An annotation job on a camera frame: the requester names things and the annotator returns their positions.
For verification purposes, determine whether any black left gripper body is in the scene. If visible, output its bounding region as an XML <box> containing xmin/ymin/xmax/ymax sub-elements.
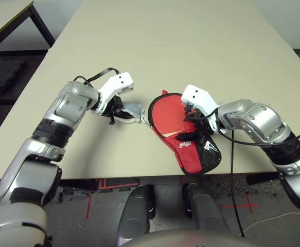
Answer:
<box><xmin>101</xmin><ymin>96</ymin><xmax>125</xmax><ymax>118</ymax></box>

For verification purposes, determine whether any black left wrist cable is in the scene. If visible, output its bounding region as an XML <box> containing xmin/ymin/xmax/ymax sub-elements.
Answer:
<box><xmin>74</xmin><ymin>67</ymin><xmax>119</xmax><ymax>87</ymax></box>

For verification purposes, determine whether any hanging black cable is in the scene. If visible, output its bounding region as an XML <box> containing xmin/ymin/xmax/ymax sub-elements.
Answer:
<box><xmin>231</xmin><ymin>130</ymin><xmax>245</xmax><ymax>237</ymax></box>

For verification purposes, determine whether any white cloth pouch with cord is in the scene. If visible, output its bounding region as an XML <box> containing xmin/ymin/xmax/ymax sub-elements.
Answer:
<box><xmin>113</xmin><ymin>101</ymin><xmax>149</xmax><ymax>126</ymax></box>

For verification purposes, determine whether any grey robot leg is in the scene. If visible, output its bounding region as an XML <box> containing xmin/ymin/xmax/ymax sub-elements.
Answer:
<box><xmin>182</xmin><ymin>183</ymin><xmax>230</xmax><ymax>234</ymax></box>
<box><xmin>117</xmin><ymin>184</ymin><xmax>155</xmax><ymax>241</ymax></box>

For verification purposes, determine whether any grey right robot leg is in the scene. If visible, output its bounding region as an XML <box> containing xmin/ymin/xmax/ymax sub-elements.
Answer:
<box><xmin>182</xmin><ymin>183</ymin><xmax>230</xmax><ymax>234</ymax></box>

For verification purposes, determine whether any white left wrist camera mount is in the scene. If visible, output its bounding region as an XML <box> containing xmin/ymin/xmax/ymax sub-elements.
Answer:
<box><xmin>92</xmin><ymin>72</ymin><xmax>134</xmax><ymax>115</ymax></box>

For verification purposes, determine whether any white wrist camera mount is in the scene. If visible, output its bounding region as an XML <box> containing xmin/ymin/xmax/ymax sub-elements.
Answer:
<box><xmin>180</xmin><ymin>84</ymin><xmax>220</xmax><ymax>116</ymax></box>
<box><xmin>92</xmin><ymin>72</ymin><xmax>134</xmax><ymax>115</ymax></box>

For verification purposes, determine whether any red and black paddle case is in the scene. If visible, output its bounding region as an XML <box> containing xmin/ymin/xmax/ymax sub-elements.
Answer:
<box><xmin>148</xmin><ymin>89</ymin><xmax>222</xmax><ymax>175</ymax></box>

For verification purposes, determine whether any beige side table black frame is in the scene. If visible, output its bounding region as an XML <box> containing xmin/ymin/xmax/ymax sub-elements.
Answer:
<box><xmin>0</xmin><ymin>0</ymin><xmax>56</xmax><ymax>56</ymax></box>

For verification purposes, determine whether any thin white floor cable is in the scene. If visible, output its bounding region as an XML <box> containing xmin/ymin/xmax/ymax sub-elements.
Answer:
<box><xmin>242</xmin><ymin>211</ymin><xmax>300</xmax><ymax>232</ymax></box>

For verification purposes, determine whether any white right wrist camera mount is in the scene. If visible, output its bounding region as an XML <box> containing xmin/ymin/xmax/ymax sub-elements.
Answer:
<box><xmin>180</xmin><ymin>84</ymin><xmax>220</xmax><ymax>116</ymax></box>

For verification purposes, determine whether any grey robot torso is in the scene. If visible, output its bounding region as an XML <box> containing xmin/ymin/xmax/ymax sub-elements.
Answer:
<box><xmin>117</xmin><ymin>228</ymin><xmax>243</xmax><ymax>247</ymax></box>

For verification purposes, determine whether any grey left robot leg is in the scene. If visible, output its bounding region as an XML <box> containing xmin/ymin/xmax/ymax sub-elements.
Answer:
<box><xmin>117</xmin><ymin>184</ymin><xmax>155</xmax><ymax>241</ymax></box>

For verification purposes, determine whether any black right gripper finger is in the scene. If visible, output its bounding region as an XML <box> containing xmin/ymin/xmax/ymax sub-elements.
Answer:
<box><xmin>175</xmin><ymin>131</ymin><xmax>200</xmax><ymax>141</ymax></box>

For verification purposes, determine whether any black foam mat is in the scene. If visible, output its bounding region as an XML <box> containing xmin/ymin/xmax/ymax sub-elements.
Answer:
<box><xmin>0</xmin><ymin>59</ymin><xmax>28</xmax><ymax>95</ymax></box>

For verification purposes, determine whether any looping black cable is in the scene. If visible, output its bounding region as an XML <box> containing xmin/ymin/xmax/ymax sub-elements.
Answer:
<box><xmin>203</xmin><ymin>110</ymin><xmax>300</xmax><ymax>147</ymax></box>

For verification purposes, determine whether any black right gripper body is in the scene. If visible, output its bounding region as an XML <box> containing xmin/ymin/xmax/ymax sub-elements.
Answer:
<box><xmin>183</xmin><ymin>102</ymin><xmax>215</xmax><ymax>137</ymax></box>

